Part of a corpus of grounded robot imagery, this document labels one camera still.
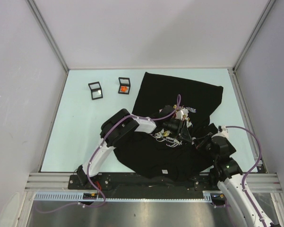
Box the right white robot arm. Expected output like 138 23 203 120
193 133 280 227

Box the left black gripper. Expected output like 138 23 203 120
162 118 191 142

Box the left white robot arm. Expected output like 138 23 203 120
76 104 193 189

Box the aluminium frame rail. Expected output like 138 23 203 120
25 173 283 193

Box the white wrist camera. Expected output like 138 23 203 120
216 125 229 139
175 108 189 121

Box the black floral print t-shirt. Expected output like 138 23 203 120
114 72 224 181

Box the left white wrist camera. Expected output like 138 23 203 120
175 108 189 121

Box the right black display box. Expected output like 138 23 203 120
118 77 131 95

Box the left black display box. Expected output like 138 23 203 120
88 81 103 100

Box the black display box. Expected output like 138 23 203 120
88 81 103 100
118 77 131 95

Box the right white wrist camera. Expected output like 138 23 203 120
216 125 229 139

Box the white slotted cable duct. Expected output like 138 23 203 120
34 192 225 203

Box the red leaf brooch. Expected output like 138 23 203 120
120 86 129 93

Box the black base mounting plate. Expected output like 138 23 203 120
68 172 230 192

